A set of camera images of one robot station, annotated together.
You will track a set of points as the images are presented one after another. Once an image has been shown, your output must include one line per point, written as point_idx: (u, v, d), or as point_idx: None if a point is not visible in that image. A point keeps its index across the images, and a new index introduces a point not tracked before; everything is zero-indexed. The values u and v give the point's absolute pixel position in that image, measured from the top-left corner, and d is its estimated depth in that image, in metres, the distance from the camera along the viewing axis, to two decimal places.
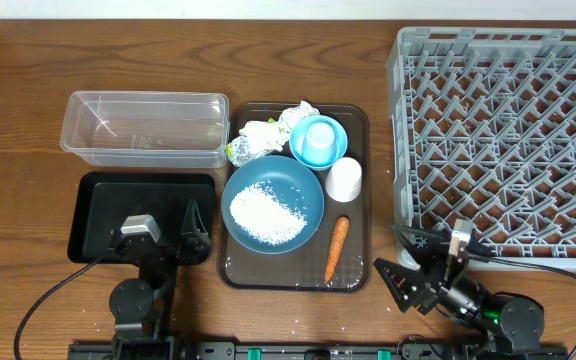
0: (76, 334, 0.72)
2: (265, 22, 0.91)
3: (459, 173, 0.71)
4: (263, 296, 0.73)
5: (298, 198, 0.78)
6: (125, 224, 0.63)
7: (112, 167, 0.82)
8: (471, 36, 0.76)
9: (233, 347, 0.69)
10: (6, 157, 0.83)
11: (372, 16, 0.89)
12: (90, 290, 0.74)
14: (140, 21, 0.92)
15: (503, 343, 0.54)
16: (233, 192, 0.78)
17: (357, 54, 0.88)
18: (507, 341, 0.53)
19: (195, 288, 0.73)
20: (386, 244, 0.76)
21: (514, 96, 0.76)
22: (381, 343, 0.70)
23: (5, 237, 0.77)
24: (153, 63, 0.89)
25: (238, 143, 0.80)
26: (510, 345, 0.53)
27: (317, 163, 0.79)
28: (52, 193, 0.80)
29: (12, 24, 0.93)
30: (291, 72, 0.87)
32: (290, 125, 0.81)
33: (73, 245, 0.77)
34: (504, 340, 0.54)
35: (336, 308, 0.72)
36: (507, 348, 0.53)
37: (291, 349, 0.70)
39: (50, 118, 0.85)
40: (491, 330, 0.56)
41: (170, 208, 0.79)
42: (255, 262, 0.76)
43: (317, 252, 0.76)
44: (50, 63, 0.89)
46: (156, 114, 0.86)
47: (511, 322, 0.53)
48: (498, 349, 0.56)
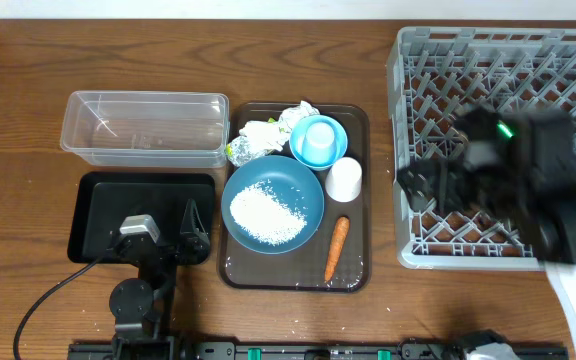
0: (76, 334, 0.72)
2: (265, 22, 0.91)
3: None
4: (263, 296, 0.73)
5: (298, 198, 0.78)
6: (125, 225, 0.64)
7: (112, 167, 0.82)
8: (470, 36, 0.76)
9: (233, 347, 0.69)
10: (7, 157, 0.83)
11: (372, 16, 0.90)
12: (90, 289, 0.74)
14: (140, 21, 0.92)
15: (541, 129, 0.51)
16: (233, 192, 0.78)
17: (357, 54, 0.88)
18: (528, 135, 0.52)
19: (196, 288, 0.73)
20: (386, 244, 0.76)
21: (514, 96, 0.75)
22: (381, 343, 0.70)
23: (5, 237, 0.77)
24: (153, 63, 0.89)
25: (238, 143, 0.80)
26: (539, 133, 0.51)
27: (316, 163, 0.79)
28: (52, 193, 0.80)
29: (13, 24, 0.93)
30: (291, 72, 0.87)
32: (290, 125, 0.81)
33: (73, 245, 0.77)
34: (530, 134, 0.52)
35: (336, 308, 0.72)
36: (539, 123, 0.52)
37: (291, 349, 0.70)
39: (51, 118, 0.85)
40: (525, 147, 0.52)
41: (170, 208, 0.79)
42: (255, 262, 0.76)
43: (317, 252, 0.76)
44: (51, 63, 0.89)
46: (157, 113, 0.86)
47: (518, 115, 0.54)
48: (541, 159, 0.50)
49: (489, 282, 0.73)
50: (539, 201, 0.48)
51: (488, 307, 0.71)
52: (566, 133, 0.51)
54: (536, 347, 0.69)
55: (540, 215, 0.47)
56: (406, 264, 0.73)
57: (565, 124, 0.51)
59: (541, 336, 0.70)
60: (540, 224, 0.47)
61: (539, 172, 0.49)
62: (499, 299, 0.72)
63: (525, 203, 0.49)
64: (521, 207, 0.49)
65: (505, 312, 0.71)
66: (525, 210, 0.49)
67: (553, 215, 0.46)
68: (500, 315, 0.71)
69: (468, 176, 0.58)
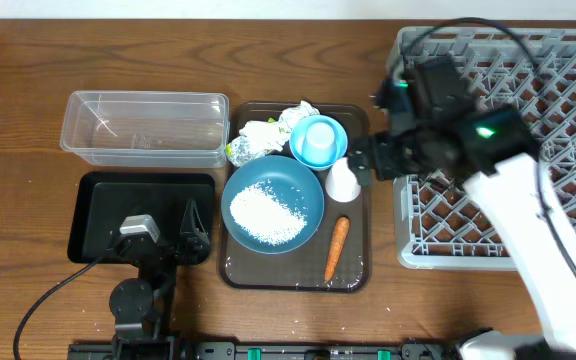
0: (76, 334, 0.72)
2: (265, 22, 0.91)
3: None
4: (263, 296, 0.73)
5: (298, 198, 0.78)
6: (125, 225, 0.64)
7: (112, 167, 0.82)
8: (471, 36, 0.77)
9: (233, 347, 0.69)
10: (6, 157, 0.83)
11: (372, 16, 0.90)
12: (90, 289, 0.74)
14: (140, 21, 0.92)
15: (431, 74, 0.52)
16: (233, 193, 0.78)
17: (357, 54, 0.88)
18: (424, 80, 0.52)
19: (195, 288, 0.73)
20: (386, 244, 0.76)
21: (514, 96, 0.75)
22: (381, 343, 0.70)
23: (4, 237, 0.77)
24: (153, 63, 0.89)
25: (238, 143, 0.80)
26: (429, 75, 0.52)
27: (317, 163, 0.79)
28: (52, 193, 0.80)
29: (13, 24, 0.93)
30: (291, 72, 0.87)
32: (290, 125, 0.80)
33: (73, 245, 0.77)
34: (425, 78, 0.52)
35: (336, 308, 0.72)
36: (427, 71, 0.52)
37: (291, 349, 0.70)
39: (51, 118, 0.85)
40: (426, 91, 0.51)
41: (170, 208, 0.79)
42: (255, 262, 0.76)
43: (317, 252, 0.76)
44: (51, 63, 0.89)
46: (156, 114, 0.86)
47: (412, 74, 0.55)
48: (436, 99, 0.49)
49: (489, 282, 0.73)
50: (445, 132, 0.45)
51: (488, 307, 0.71)
52: (446, 72, 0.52)
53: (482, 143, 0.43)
54: None
55: (453, 147, 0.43)
56: (406, 264, 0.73)
57: (448, 67, 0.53)
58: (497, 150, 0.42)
59: None
60: (456, 155, 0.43)
61: (436, 110, 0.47)
62: (500, 299, 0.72)
63: (438, 142, 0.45)
64: (445, 152, 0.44)
65: (505, 313, 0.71)
66: (441, 147, 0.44)
67: (465, 140, 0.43)
68: (500, 316, 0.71)
69: (392, 137, 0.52)
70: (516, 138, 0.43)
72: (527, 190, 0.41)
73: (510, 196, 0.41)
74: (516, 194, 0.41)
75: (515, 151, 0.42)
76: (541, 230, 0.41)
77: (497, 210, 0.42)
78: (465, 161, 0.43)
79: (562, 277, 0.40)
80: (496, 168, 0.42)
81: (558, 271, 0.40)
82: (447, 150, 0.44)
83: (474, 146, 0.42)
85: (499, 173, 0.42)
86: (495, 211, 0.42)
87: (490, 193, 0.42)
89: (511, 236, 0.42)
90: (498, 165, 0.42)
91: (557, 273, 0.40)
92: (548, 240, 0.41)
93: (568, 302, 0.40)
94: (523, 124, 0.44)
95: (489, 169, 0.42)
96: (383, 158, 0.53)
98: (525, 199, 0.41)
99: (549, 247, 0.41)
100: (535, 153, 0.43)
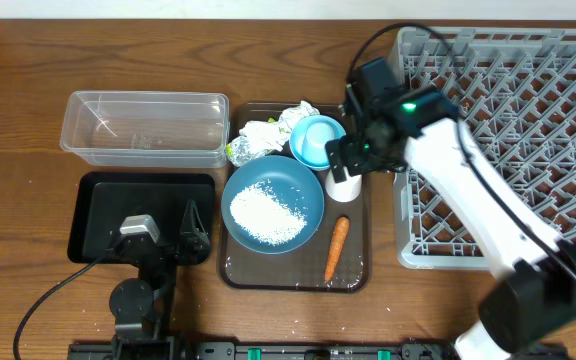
0: (76, 334, 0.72)
2: (265, 22, 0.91)
3: None
4: (263, 296, 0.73)
5: (298, 199, 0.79)
6: (125, 225, 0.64)
7: (112, 167, 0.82)
8: (470, 36, 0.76)
9: (233, 347, 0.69)
10: (6, 157, 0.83)
11: (372, 16, 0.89)
12: (90, 289, 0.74)
14: (140, 21, 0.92)
15: (365, 71, 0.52)
16: (233, 193, 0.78)
17: (357, 54, 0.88)
18: (360, 78, 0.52)
19: (195, 288, 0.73)
20: (386, 244, 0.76)
21: (514, 96, 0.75)
22: (381, 343, 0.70)
23: (5, 237, 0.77)
24: (153, 63, 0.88)
25: (238, 143, 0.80)
26: (365, 72, 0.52)
27: (316, 163, 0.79)
28: (52, 192, 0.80)
29: (12, 24, 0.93)
30: (291, 72, 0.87)
32: (290, 125, 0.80)
33: (73, 245, 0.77)
34: (360, 78, 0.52)
35: (336, 308, 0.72)
36: (359, 70, 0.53)
37: (291, 349, 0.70)
39: (50, 118, 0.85)
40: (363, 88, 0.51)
41: (170, 208, 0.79)
42: (255, 262, 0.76)
43: (317, 252, 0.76)
44: (51, 63, 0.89)
46: (156, 114, 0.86)
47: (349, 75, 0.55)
48: (373, 90, 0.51)
49: (489, 282, 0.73)
50: (378, 113, 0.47)
51: None
52: (383, 65, 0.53)
53: (411, 119, 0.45)
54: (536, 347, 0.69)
55: (388, 124, 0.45)
56: (406, 264, 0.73)
57: (382, 62, 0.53)
58: (424, 121, 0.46)
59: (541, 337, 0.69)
60: (391, 131, 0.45)
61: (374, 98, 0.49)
62: None
63: (375, 123, 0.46)
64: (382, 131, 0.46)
65: None
66: (379, 129, 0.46)
67: (397, 115, 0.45)
68: None
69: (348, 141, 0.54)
70: (440, 112, 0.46)
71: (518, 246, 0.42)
72: (449, 144, 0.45)
73: (440, 151, 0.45)
74: (438, 144, 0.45)
75: (439, 119, 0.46)
76: (465, 175, 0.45)
77: (432, 167, 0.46)
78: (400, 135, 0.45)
79: (492, 212, 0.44)
80: (422, 131, 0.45)
81: (486, 206, 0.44)
82: (382, 128, 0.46)
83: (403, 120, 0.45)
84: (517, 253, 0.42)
85: (425, 135, 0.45)
86: (427, 166, 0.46)
87: (424, 154, 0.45)
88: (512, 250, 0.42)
89: (444, 183, 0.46)
90: (424, 129, 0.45)
91: (487, 209, 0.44)
92: (474, 182, 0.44)
93: (499, 234, 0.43)
94: (443, 102, 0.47)
95: (416, 135, 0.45)
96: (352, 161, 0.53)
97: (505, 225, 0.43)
98: (446, 148, 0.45)
99: (474, 186, 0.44)
100: (454, 116, 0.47)
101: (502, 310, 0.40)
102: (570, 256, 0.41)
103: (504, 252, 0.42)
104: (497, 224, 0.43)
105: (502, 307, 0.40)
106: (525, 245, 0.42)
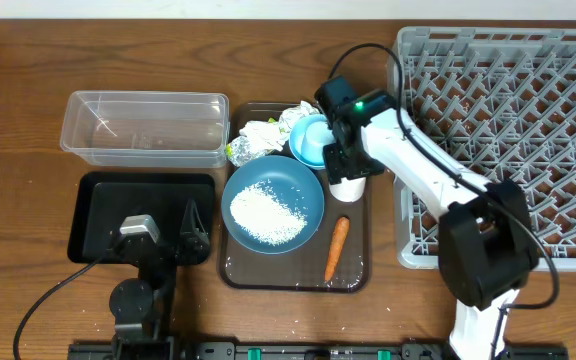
0: (75, 334, 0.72)
2: (265, 22, 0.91)
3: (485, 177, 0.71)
4: (263, 296, 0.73)
5: (298, 198, 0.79)
6: (125, 225, 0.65)
7: (112, 167, 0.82)
8: (471, 36, 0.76)
9: (233, 347, 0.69)
10: (6, 157, 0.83)
11: (372, 16, 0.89)
12: (90, 290, 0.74)
14: (139, 21, 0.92)
15: (326, 89, 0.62)
16: (233, 193, 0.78)
17: (357, 54, 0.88)
18: (323, 95, 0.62)
19: (195, 289, 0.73)
20: (386, 244, 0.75)
21: (514, 96, 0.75)
22: (381, 344, 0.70)
23: (5, 237, 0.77)
24: (153, 63, 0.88)
25: (238, 143, 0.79)
26: (324, 88, 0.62)
27: (317, 162, 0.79)
28: (52, 193, 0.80)
29: (12, 24, 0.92)
30: (291, 72, 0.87)
32: (290, 125, 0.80)
33: (74, 245, 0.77)
34: (323, 94, 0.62)
35: (336, 308, 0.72)
36: (321, 88, 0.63)
37: (291, 349, 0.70)
39: (51, 118, 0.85)
40: (326, 102, 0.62)
41: (170, 208, 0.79)
42: (255, 262, 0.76)
43: (317, 253, 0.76)
44: (51, 63, 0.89)
46: (156, 114, 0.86)
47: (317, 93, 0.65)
48: (333, 100, 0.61)
49: None
50: (337, 116, 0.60)
51: None
52: (341, 78, 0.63)
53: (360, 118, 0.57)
54: (536, 347, 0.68)
55: (345, 123, 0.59)
56: (406, 264, 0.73)
57: (340, 77, 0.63)
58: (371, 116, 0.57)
59: (541, 336, 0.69)
60: (348, 129, 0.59)
61: (336, 105, 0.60)
62: None
63: (336, 126, 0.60)
64: (341, 129, 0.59)
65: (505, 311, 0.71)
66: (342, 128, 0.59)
67: (349, 115, 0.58)
68: None
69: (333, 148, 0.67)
70: (386, 106, 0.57)
71: (450, 192, 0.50)
72: (392, 125, 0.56)
73: (382, 133, 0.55)
74: (382, 126, 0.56)
75: (384, 111, 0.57)
76: (405, 146, 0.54)
77: (382, 144, 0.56)
78: (353, 132, 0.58)
79: (433, 173, 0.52)
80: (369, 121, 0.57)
81: (426, 170, 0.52)
82: (341, 127, 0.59)
83: (354, 117, 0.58)
84: (449, 197, 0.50)
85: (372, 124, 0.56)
86: (376, 145, 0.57)
87: (371, 137, 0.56)
88: (445, 196, 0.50)
89: (393, 157, 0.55)
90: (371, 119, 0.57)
91: (427, 171, 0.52)
92: (412, 150, 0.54)
93: (437, 188, 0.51)
94: (389, 100, 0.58)
95: (364, 125, 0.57)
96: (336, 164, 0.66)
97: (440, 180, 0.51)
98: (388, 128, 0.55)
99: (415, 156, 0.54)
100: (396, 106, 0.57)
101: (455, 268, 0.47)
102: (501, 197, 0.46)
103: (443, 202, 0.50)
104: (436, 180, 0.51)
105: (454, 265, 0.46)
106: (459, 191, 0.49)
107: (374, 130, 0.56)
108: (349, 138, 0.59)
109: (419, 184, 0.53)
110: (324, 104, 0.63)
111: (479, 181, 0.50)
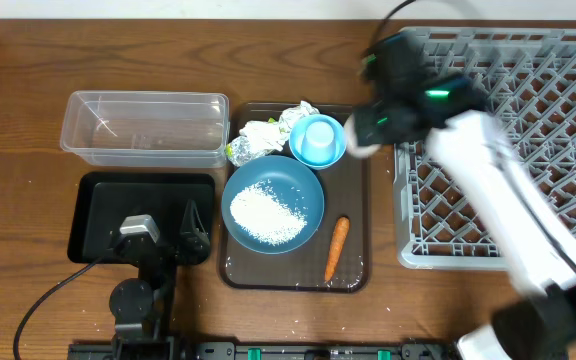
0: (75, 334, 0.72)
2: (266, 22, 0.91)
3: None
4: (263, 296, 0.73)
5: (298, 199, 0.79)
6: (125, 225, 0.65)
7: (112, 167, 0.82)
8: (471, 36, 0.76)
9: (233, 347, 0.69)
10: (7, 157, 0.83)
11: (372, 16, 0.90)
12: (90, 290, 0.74)
14: (139, 21, 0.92)
15: (396, 49, 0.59)
16: (233, 193, 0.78)
17: (357, 54, 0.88)
18: (389, 58, 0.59)
19: (195, 289, 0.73)
20: (386, 244, 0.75)
21: (515, 96, 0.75)
22: (381, 344, 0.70)
23: (5, 237, 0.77)
24: (153, 63, 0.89)
25: (238, 143, 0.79)
26: (393, 49, 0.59)
27: (317, 162, 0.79)
28: (52, 193, 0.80)
29: (13, 24, 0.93)
30: (291, 72, 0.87)
32: (290, 125, 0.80)
33: (73, 245, 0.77)
34: (386, 56, 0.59)
35: (336, 308, 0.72)
36: (387, 46, 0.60)
37: (291, 349, 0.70)
39: (51, 117, 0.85)
40: (390, 63, 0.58)
41: (170, 208, 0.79)
42: (255, 262, 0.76)
43: (317, 253, 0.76)
44: (51, 63, 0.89)
46: (156, 114, 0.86)
47: (381, 49, 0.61)
48: (397, 65, 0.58)
49: (491, 282, 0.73)
50: (408, 98, 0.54)
51: (489, 307, 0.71)
52: (406, 43, 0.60)
53: (439, 106, 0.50)
54: None
55: (413, 109, 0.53)
56: (406, 264, 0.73)
57: (405, 40, 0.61)
58: (451, 107, 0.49)
59: None
60: (417, 116, 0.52)
61: (397, 75, 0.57)
62: (500, 298, 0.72)
63: (402, 105, 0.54)
64: (408, 116, 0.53)
65: None
66: (408, 115, 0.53)
67: (416, 99, 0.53)
68: None
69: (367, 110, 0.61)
70: (466, 97, 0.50)
71: (546, 261, 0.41)
72: (479, 141, 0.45)
73: (472, 152, 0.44)
74: (467, 136, 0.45)
75: (469, 106, 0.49)
76: (493, 177, 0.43)
77: (462, 162, 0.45)
78: (423, 121, 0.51)
79: (535, 238, 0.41)
80: (450, 122, 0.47)
81: (525, 229, 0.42)
82: (408, 110, 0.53)
83: (426, 104, 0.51)
84: (544, 268, 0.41)
85: (455, 127, 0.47)
86: (451, 156, 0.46)
87: (451, 150, 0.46)
88: (540, 268, 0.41)
89: (478, 186, 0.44)
90: (453, 121, 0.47)
91: (528, 232, 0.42)
92: (504, 188, 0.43)
93: (531, 252, 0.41)
94: (472, 92, 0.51)
95: (439, 123, 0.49)
96: (369, 126, 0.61)
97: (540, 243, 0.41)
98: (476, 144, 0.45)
99: (514, 206, 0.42)
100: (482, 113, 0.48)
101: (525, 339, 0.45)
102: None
103: (534, 276, 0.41)
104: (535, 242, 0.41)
105: (525, 335, 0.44)
106: (557, 263, 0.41)
107: (452, 138, 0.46)
108: (418, 127, 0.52)
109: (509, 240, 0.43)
110: (379, 74, 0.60)
111: None
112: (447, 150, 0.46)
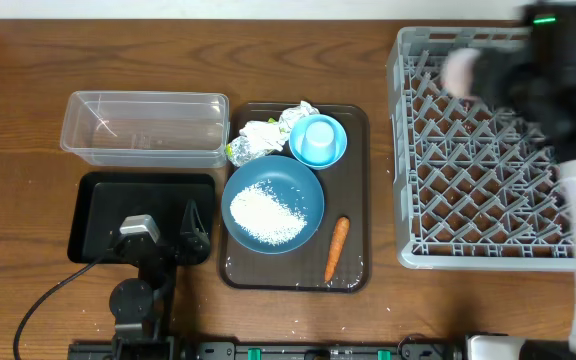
0: (75, 334, 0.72)
2: (265, 22, 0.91)
3: (488, 173, 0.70)
4: (263, 296, 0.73)
5: (298, 199, 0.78)
6: (125, 225, 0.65)
7: (112, 167, 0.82)
8: (470, 36, 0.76)
9: (233, 347, 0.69)
10: (7, 157, 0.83)
11: (372, 16, 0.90)
12: (90, 290, 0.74)
14: (139, 21, 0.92)
15: None
16: (233, 193, 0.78)
17: (357, 54, 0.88)
18: (574, 37, 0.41)
19: (195, 289, 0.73)
20: (386, 244, 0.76)
21: None
22: (381, 344, 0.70)
23: (5, 237, 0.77)
24: (153, 63, 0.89)
25: (238, 143, 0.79)
26: None
27: (317, 163, 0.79)
28: (52, 193, 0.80)
29: (13, 24, 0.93)
30: (291, 72, 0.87)
32: (290, 125, 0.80)
33: (73, 245, 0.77)
34: (559, 32, 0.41)
35: (336, 308, 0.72)
36: (568, 25, 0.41)
37: (291, 349, 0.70)
39: (51, 118, 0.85)
40: (558, 44, 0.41)
41: (170, 208, 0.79)
42: (255, 262, 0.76)
43: (317, 253, 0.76)
44: (51, 63, 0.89)
46: (156, 114, 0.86)
47: (569, 23, 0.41)
48: None
49: (491, 282, 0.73)
50: (569, 101, 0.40)
51: (489, 307, 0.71)
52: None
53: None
54: None
55: (566, 113, 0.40)
56: (406, 264, 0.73)
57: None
58: None
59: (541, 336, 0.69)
60: (564, 130, 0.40)
61: (573, 61, 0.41)
62: (500, 298, 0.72)
63: (553, 102, 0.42)
64: (562, 124, 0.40)
65: (505, 312, 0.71)
66: (561, 122, 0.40)
67: (574, 102, 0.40)
68: (499, 315, 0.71)
69: (500, 67, 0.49)
70: None
71: None
72: None
73: None
74: None
75: None
76: None
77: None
78: (568, 141, 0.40)
79: None
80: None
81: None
82: (570, 121, 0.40)
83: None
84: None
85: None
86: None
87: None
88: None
89: None
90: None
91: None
92: None
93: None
94: None
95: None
96: (494, 84, 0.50)
97: None
98: None
99: None
100: None
101: None
102: None
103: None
104: None
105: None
106: None
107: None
108: (562, 141, 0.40)
109: None
110: (553, 45, 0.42)
111: None
112: None
